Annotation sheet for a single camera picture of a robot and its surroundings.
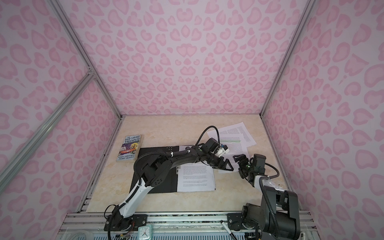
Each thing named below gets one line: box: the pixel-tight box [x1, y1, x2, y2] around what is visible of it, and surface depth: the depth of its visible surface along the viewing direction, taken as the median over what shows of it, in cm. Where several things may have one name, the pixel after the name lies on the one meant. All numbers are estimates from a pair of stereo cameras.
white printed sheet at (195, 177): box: [176, 145, 216, 192], surface depth 88 cm
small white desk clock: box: [138, 224, 153, 240], surface depth 70 cm
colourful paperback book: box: [116, 134, 142, 163], surface depth 100 cm
